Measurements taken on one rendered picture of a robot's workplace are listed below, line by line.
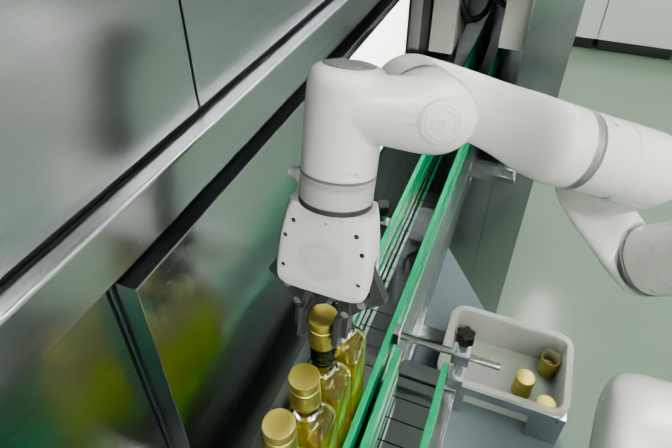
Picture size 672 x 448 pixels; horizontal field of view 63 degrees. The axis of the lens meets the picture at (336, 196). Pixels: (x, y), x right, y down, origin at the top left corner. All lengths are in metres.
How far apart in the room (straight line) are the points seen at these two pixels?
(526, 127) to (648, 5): 3.80
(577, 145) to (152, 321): 0.43
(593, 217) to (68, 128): 0.56
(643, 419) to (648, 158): 0.25
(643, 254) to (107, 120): 0.57
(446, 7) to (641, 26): 2.91
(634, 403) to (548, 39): 1.01
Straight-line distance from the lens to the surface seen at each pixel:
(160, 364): 0.59
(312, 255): 0.55
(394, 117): 0.48
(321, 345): 0.64
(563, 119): 0.57
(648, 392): 0.66
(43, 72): 0.42
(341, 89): 0.47
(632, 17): 4.39
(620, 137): 0.60
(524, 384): 1.07
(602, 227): 0.72
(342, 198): 0.51
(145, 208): 0.50
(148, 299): 0.53
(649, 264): 0.70
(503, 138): 0.61
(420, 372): 0.96
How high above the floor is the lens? 1.68
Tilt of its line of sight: 39 degrees down
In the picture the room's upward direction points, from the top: straight up
